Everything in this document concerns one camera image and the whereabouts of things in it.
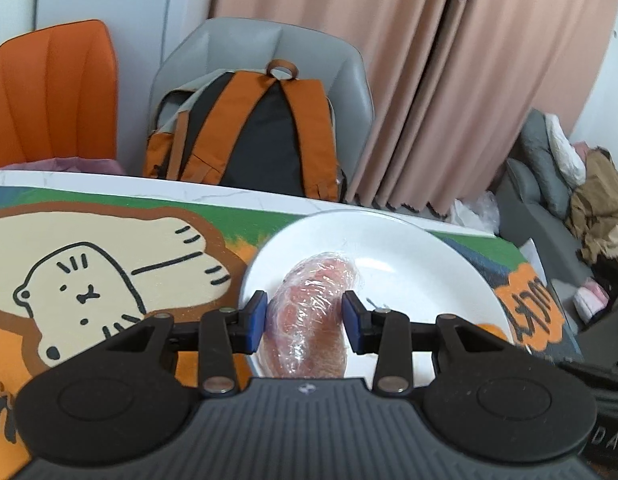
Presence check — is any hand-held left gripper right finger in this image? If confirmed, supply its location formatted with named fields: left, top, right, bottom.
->
left=341, top=290, right=516, bottom=394

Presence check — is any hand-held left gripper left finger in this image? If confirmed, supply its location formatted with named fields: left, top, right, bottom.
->
left=101, top=290, right=269, bottom=396

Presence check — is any plastic-wrapped sausage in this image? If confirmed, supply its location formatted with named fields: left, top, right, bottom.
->
left=261, top=252, right=362, bottom=379

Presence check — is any white plate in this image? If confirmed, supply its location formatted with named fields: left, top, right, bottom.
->
left=237, top=210, right=516, bottom=379

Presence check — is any pink cloth item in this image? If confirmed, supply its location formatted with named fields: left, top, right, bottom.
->
left=573, top=280, right=611, bottom=319

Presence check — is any white plastic bag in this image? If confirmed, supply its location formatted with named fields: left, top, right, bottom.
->
left=449, top=191, right=500, bottom=235

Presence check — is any orange and black backpack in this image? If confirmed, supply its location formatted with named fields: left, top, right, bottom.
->
left=143, top=60, right=347, bottom=203

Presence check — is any cartoon cat printed mat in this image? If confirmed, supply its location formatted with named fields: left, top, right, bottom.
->
left=0, top=184, right=581, bottom=461

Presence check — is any grey sofa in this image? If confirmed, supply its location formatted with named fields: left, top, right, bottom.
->
left=495, top=107, right=618, bottom=333

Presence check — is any brown clothes pile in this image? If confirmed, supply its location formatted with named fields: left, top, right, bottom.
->
left=564, top=146, right=618, bottom=267

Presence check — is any grey cushion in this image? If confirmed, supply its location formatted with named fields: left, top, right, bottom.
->
left=519, top=109, right=572, bottom=219

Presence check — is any white quilted cushion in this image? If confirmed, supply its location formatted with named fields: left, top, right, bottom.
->
left=544, top=114, right=588, bottom=184

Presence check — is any grey chair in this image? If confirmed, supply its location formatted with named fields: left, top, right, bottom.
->
left=148, top=16, right=376, bottom=206

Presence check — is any orange chair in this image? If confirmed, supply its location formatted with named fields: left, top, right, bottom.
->
left=0, top=20, right=118, bottom=171

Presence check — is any pink curtain panel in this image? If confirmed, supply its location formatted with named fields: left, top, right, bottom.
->
left=356, top=0, right=618, bottom=221
left=209, top=0, right=462, bottom=206

